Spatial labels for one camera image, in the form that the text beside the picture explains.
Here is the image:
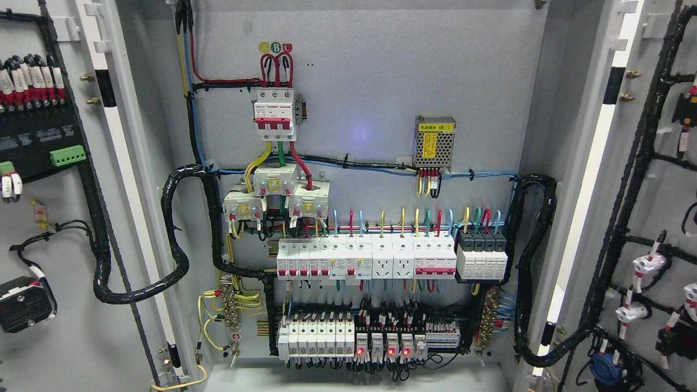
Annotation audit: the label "grey cabinet door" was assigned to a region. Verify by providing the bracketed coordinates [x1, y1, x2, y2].
[513, 1, 695, 391]
[2, 1, 201, 391]

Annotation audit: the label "grey electrical cabinet body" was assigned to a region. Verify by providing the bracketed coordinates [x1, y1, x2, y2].
[117, 0, 616, 392]

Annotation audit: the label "white current transformers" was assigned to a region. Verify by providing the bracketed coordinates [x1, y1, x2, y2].
[223, 163, 329, 223]

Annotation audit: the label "white socket breaker row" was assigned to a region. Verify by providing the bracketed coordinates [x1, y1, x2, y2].
[277, 233, 456, 285]

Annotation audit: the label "metal mesh power supply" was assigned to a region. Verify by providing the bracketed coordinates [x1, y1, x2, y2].
[412, 115, 456, 169]

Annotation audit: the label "red white main breaker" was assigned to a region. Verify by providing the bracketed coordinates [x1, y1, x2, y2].
[252, 88, 307, 142]

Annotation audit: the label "lower relay terminal row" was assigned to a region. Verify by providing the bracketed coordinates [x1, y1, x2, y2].
[277, 301, 462, 368]

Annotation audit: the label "black surge protector block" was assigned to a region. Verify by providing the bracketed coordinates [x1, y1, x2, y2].
[456, 229, 510, 285]

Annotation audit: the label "black digital power meter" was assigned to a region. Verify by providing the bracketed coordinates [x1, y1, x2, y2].
[1, 101, 85, 183]

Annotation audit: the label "right black cable conduit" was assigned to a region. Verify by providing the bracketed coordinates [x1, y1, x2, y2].
[511, 174, 594, 368]

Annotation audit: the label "black cable conduit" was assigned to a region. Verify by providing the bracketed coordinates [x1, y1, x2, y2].
[76, 164, 224, 304]
[511, 174, 594, 368]

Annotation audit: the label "left black cable conduit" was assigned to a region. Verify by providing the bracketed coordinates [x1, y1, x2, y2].
[76, 164, 224, 304]

